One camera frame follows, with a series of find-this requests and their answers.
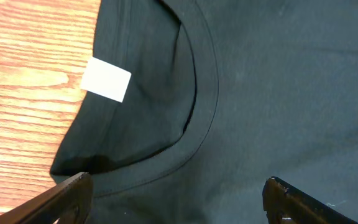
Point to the black t-shirt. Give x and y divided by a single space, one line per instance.
222 96

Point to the white shirt label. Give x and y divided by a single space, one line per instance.
105 79

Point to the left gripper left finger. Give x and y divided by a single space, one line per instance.
67 202

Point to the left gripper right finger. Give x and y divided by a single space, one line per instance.
284 203

